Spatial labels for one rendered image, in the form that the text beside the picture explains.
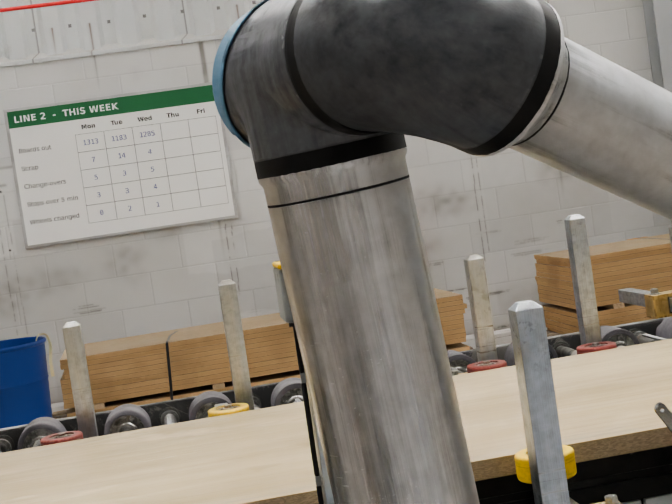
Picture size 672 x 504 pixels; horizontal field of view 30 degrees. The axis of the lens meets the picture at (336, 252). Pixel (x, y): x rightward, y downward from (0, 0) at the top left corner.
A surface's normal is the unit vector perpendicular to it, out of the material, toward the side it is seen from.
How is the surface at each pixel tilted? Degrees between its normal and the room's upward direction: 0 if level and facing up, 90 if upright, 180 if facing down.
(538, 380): 90
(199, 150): 90
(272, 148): 95
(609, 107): 96
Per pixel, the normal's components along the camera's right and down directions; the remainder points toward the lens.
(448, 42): -0.11, -0.01
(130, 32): 0.14, 0.04
